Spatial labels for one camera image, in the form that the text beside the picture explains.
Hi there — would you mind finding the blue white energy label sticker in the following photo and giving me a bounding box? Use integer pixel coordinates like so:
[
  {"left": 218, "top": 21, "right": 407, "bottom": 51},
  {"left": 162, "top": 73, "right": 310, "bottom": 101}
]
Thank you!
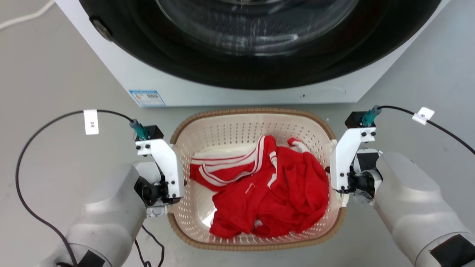
[{"left": 128, "top": 89, "right": 166, "bottom": 108}]

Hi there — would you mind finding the thin black looped cable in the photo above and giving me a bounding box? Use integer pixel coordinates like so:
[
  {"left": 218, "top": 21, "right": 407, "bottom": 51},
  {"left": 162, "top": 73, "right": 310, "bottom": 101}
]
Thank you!
[{"left": 134, "top": 225, "right": 166, "bottom": 267}]

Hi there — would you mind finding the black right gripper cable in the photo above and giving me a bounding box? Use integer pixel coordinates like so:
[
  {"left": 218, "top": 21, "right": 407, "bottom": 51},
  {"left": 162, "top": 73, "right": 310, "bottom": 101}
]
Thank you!
[{"left": 361, "top": 105, "right": 475, "bottom": 155}]

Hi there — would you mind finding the white cord on floor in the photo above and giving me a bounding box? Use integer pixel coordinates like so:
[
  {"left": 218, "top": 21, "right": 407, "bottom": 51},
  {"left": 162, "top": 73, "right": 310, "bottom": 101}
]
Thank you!
[{"left": 0, "top": 0, "right": 56, "bottom": 31}]

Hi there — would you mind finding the white paper cable tag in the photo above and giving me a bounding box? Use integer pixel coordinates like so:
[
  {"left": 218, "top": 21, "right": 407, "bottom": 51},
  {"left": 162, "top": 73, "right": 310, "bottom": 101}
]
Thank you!
[
  {"left": 412, "top": 107, "right": 435, "bottom": 125},
  {"left": 83, "top": 109, "right": 99, "bottom": 135}
]

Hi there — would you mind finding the white front-load washing machine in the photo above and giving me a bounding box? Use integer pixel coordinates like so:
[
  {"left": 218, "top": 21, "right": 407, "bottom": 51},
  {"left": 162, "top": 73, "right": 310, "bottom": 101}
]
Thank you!
[{"left": 55, "top": 0, "right": 451, "bottom": 108}]

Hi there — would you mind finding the black round washer door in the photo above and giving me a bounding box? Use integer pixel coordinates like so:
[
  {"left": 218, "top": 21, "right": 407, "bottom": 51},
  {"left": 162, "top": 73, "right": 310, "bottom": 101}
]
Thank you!
[{"left": 79, "top": 0, "right": 442, "bottom": 90}]

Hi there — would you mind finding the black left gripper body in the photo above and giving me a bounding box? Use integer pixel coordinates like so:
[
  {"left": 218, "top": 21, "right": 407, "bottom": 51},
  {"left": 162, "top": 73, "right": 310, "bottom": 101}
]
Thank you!
[{"left": 134, "top": 177, "right": 182, "bottom": 218}]

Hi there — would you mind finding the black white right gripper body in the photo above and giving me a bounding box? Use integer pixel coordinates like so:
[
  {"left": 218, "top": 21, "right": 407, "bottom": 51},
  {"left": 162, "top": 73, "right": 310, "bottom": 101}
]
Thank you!
[{"left": 347, "top": 148, "right": 383, "bottom": 204}]

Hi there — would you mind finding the red garment with white stripes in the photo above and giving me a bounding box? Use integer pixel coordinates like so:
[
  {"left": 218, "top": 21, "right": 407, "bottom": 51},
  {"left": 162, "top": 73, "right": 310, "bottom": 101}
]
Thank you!
[{"left": 189, "top": 135, "right": 330, "bottom": 239}]

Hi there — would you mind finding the cream perforated laundry basket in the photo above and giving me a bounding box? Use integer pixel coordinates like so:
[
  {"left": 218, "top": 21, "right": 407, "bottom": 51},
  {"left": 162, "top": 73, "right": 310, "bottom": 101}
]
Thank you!
[{"left": 167, "top": 108, "right": 347, "bottom": 251}]

